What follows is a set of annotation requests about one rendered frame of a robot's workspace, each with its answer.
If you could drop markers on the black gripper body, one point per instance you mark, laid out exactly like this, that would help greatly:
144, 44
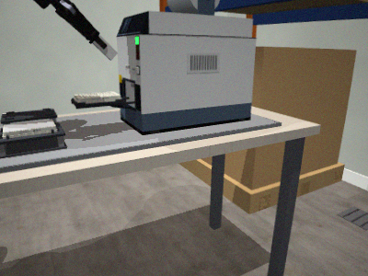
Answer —
55, 3

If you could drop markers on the grey base plate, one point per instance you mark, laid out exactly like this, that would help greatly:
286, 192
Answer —
99, 134

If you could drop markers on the white cylinder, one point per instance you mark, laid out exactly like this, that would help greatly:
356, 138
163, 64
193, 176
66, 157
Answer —
186, 6

